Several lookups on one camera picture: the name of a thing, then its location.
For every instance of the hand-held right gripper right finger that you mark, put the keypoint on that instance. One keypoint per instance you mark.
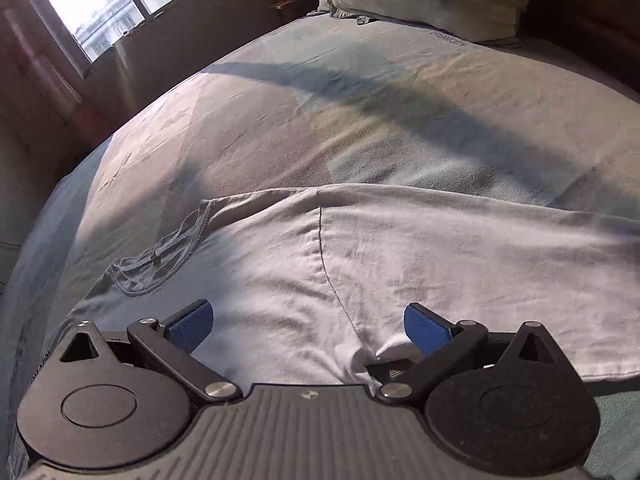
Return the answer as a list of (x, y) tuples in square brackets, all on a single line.
[(425, 330)]

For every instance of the wooden bed headboard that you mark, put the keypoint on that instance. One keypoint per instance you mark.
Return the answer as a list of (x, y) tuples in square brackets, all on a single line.
[(590, 20)]

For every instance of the pink patterned curtain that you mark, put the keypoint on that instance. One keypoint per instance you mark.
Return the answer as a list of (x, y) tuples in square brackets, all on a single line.
[(50, 85)]

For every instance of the white printed t-shirt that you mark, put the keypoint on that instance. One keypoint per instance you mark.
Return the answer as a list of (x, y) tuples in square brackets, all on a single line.
[(400, 270)]

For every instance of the beige printed pillow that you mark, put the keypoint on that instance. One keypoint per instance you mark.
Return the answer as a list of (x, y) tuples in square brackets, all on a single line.
[(425, 0)]

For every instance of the wooden bedside shelf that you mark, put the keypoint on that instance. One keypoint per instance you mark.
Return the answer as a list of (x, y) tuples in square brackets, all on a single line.
[(284, 5)]

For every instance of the bed with striped sheet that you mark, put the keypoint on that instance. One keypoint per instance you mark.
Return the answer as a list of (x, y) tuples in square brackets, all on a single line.
[(350, 125)]

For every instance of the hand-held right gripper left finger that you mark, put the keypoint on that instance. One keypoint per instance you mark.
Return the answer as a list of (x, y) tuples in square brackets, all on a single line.
[(192, 327)]

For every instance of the window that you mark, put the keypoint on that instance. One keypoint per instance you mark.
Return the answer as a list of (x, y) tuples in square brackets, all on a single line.
[(100, 5)]

